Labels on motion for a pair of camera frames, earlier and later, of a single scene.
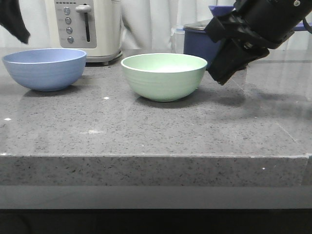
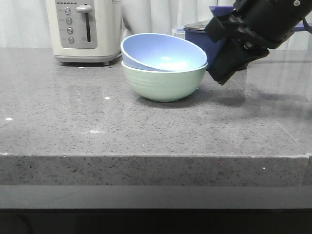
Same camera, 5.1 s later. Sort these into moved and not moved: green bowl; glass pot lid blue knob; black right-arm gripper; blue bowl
Moved: blue bowl
Not moved: glass pot lid blue knob; green bowl; black right-arm gripper
